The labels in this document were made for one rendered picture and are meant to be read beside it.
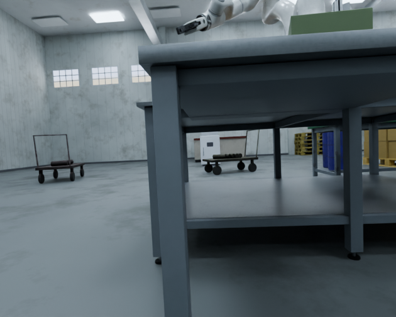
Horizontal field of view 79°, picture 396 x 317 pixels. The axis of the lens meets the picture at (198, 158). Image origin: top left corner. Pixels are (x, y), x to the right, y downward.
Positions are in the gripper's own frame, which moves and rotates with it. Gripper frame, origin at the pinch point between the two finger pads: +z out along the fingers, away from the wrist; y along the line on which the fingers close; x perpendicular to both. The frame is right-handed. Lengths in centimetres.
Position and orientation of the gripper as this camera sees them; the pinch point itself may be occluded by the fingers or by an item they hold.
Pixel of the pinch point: (180, 29)
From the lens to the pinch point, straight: 133.3
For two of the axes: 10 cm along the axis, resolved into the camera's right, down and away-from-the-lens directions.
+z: -6.6, 5.2, -5.5
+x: -3.3, -8.5, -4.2
